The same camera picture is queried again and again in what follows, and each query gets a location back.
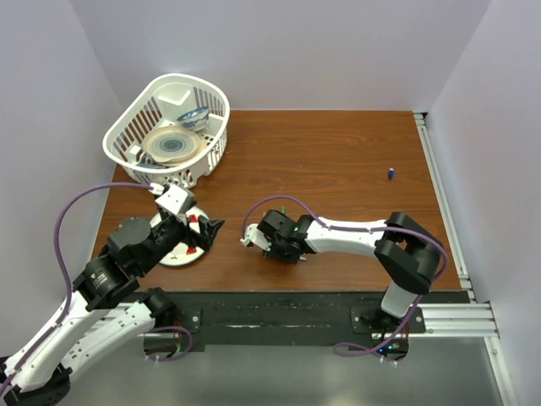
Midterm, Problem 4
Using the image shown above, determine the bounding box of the white plastic dish basket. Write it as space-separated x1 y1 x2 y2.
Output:
102 74 230 189

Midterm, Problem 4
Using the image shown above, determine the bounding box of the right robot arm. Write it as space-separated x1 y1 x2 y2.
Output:
242 210 446 332

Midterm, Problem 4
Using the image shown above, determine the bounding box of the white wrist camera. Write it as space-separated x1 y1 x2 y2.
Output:
156 184 196 221
240 223 272 251

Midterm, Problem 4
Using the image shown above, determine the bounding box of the beige blue ceramic plate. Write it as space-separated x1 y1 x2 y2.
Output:
139 125 206 168

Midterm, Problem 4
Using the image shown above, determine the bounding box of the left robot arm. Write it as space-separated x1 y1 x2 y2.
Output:
1 215 224 405

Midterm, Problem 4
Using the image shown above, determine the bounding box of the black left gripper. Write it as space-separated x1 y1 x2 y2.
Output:
137 211 225 274

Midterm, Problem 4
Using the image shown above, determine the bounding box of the blue white ceramic bowl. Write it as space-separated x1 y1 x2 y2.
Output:
177 106 210 132

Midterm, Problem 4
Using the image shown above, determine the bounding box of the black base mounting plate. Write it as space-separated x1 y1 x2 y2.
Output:
113 290 473 352

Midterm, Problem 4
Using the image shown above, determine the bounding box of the strawberry pattern plate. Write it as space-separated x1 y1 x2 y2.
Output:
159 206 209 267

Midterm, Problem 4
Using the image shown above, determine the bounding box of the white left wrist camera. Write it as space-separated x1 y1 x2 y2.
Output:
156 184 196 221

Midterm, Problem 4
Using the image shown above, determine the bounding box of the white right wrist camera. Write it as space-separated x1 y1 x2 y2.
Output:
240 223 272 251

